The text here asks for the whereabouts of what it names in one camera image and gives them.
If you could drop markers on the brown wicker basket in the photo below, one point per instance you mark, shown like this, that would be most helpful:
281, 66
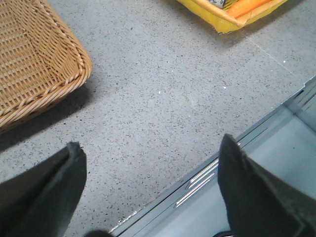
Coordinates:
41, 61

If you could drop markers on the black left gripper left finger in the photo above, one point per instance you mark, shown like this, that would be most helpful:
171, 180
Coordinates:
40, 202

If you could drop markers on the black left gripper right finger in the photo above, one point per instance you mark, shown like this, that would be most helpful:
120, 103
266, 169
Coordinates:
259, 204

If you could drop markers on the orange carrot toy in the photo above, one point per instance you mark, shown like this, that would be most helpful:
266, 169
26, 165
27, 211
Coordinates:
242, 7

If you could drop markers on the yellow wicker basket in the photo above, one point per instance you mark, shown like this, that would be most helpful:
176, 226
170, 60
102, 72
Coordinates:
215, 13

